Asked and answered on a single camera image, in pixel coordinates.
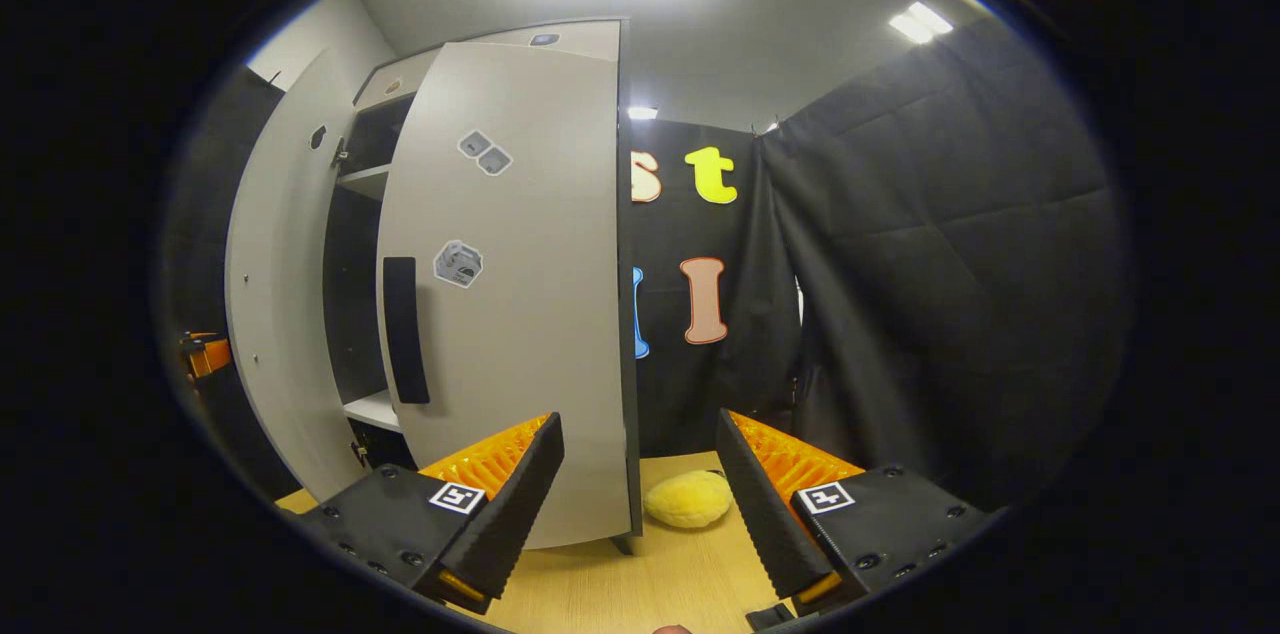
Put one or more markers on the black backdrop cloth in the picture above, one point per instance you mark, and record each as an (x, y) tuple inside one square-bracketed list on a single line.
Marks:
[(950, 264)]

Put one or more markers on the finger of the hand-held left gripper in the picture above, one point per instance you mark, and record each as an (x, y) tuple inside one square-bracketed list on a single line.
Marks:
[(210, 357)]

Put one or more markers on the grey shoe cabinet door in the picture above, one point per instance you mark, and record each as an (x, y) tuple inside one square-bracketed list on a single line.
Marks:
[(285, 294), (540, 314)]

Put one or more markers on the distant ceiling light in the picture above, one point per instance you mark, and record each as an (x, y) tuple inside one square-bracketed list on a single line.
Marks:
[(642, 112)]

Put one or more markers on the grey shoe cabinet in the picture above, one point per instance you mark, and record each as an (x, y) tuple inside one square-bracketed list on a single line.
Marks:
[(355, 294)]

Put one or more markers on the yellow plush toy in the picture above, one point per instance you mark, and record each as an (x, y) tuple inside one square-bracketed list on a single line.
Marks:
[(688, 499)]

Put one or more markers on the small ceiling light panel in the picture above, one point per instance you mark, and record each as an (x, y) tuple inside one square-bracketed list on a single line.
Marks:
[(920, 22)]

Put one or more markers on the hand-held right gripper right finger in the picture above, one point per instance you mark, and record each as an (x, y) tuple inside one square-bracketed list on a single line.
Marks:
[(765, 514)]

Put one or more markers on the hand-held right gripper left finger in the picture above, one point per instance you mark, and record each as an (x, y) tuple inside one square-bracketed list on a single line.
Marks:
[(515, 504)]

